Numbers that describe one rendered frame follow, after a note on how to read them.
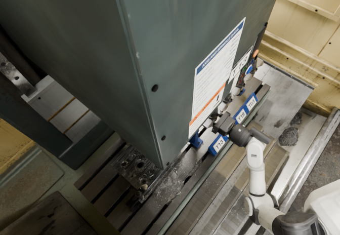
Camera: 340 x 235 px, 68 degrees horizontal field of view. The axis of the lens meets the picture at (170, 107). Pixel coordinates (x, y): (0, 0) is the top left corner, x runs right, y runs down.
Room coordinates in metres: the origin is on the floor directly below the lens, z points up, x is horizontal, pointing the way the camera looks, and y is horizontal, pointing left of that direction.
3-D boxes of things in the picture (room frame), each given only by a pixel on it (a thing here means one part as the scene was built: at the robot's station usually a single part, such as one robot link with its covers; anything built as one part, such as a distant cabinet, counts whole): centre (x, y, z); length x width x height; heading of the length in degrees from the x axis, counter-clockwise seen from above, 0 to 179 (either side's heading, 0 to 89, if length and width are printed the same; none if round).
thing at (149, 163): (0.41, 0.15, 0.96); 0.29 x 0.23 x 0.05; 135
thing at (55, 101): (0.72, 0.41, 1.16); 0.48 x 0.05 x 0.51; 135
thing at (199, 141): (0.52, -0.12, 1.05); 0.10 x 0.05 x 0.30; 45
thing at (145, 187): (0.22, 0.19, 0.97); 0.13 x 0.03 x 0.15; 135
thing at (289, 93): (0.87, -0.37, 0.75); 0.89 x 0.70 x 0.26; 45
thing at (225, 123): (0.45, -0.27, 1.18); 0.13 x 0.12 x 0.10; 135
